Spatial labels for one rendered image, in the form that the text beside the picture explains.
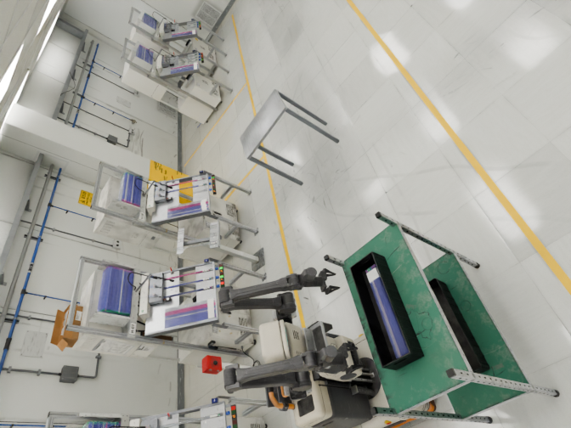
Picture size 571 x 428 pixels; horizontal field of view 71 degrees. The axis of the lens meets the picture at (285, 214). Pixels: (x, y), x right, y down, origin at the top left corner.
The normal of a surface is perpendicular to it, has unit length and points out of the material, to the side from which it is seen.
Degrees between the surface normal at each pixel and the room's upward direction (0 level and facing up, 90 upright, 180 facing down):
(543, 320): 0
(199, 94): 90
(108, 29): 90
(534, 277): 0
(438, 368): 0
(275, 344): 43
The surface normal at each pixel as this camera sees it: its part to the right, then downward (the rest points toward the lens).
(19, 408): 0.62, -0.61
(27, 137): 0.18, 0.73
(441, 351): -0.76, -0.32
